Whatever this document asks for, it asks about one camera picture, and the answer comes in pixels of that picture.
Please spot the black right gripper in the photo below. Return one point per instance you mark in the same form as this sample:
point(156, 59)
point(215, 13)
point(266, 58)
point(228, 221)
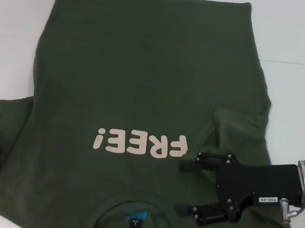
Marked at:
point(258, 182)

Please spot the dark green FREE t-shirt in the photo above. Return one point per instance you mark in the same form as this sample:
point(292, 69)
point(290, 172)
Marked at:
point(147, 63)

